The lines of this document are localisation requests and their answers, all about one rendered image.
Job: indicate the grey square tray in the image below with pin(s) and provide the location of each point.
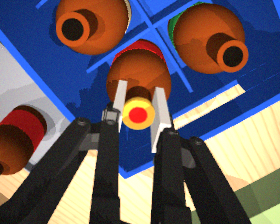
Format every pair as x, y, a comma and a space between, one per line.
16, 89

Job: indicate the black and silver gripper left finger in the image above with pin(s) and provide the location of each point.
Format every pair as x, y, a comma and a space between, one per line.
38, 196

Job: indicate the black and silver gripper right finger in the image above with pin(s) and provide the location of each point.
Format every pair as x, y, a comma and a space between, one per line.
213, 197

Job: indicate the blue bottle crate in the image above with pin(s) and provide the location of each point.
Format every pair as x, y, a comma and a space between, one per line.
28, 31

